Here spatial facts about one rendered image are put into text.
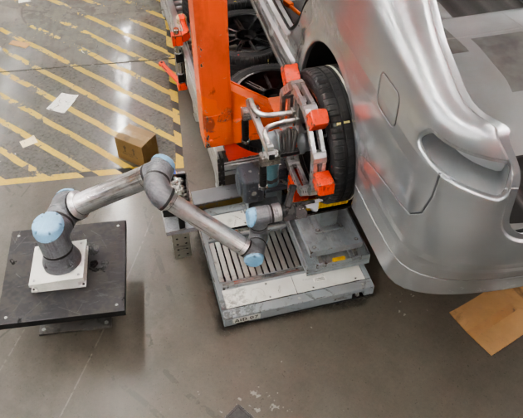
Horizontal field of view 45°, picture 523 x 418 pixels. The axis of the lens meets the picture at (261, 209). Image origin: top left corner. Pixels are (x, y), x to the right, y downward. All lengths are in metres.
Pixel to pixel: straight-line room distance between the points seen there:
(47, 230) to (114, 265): 0.41
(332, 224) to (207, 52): 1.15
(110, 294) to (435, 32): 1.93
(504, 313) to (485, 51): 1.37
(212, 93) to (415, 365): 1.71
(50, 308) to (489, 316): 2.24
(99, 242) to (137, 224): 0.51
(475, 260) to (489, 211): 0.25
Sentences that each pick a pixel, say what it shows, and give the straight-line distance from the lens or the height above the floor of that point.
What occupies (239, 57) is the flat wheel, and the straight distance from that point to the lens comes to 4.28.
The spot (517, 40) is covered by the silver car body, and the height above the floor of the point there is 1.05.
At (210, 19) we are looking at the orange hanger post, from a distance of 3.09.
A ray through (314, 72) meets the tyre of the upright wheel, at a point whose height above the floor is 1.17.
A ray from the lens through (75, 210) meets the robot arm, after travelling 3.19.
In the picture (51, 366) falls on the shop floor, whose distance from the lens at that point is 3.42.
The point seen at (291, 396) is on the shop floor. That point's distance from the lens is 3.18.
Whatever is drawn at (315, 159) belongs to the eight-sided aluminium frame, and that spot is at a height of 0.96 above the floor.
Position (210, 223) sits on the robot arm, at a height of 0.71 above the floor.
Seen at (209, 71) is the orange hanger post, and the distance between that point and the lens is 3.24.
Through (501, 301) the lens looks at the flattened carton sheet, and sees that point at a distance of 3.69.
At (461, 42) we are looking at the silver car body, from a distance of 3.56.
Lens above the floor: 2.83
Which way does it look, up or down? 46 degrees down
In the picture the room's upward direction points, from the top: straight up
